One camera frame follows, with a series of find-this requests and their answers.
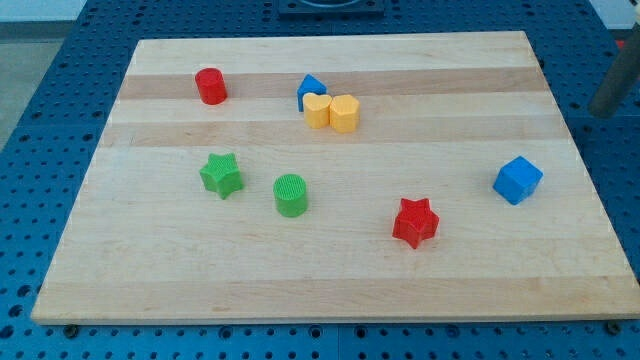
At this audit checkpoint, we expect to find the yellow heart block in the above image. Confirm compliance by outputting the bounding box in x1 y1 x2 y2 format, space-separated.
302 92 333 129

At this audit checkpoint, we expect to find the blue triangle block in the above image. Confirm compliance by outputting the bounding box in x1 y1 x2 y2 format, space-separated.
296 74 327 112

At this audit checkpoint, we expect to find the green star block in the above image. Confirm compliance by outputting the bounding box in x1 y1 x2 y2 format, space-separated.
199 153 244 199

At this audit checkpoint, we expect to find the green cylinder block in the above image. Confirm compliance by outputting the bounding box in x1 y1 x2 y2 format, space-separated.
273 174 308 217

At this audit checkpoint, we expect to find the wooden board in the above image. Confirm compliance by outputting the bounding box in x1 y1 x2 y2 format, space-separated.
31 31 639 325

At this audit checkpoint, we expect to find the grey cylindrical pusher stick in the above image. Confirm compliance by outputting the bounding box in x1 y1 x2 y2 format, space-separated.
587 21 639 118

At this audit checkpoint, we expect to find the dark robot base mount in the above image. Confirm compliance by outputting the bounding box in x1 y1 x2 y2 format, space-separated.
274 0 385 17

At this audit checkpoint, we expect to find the red cylinder block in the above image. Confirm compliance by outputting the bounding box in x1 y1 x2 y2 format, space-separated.
195 68 228 105

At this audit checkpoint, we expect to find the blue cube block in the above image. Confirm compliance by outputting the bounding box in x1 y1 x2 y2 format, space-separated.
493 156 543 205

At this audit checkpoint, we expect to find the red star block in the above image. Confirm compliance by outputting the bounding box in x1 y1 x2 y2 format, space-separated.
392 198 440 249

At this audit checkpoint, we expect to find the yellow hexagon block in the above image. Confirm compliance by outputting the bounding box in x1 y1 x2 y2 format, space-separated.
329 94 360 133

